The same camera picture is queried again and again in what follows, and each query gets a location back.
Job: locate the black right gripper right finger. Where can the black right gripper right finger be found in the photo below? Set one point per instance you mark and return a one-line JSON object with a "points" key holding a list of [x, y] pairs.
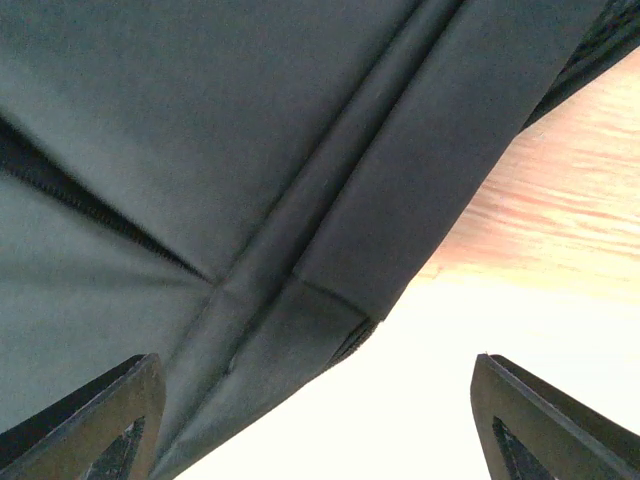
{"points": [[529, 429]]}

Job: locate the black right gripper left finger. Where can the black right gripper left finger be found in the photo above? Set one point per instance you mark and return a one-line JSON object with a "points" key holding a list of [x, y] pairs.
{"points": [[106, 429]]}

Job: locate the black student backpack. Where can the black student backpack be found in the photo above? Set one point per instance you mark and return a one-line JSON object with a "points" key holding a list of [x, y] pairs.
{"points": [[245, 188]]}

